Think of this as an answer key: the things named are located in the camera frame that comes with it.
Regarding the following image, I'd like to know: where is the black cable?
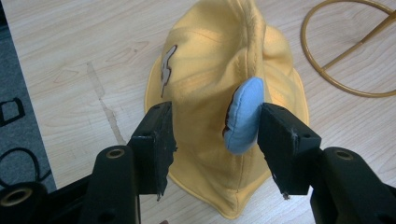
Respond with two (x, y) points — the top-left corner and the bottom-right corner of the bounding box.
(0, 147), (53, 189)

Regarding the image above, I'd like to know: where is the yellow bucket hat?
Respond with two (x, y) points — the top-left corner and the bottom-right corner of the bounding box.
(144, 0), (310, 220)

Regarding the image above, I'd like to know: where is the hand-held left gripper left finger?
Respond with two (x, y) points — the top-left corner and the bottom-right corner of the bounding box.
(127, 101), (177, 202)

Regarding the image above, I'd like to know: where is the gold metal wire stand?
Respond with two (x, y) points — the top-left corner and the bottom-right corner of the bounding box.
(300, 0), (396, 99)

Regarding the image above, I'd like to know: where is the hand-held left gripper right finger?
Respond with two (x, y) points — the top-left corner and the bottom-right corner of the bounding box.
(256, 103), (322, 201)

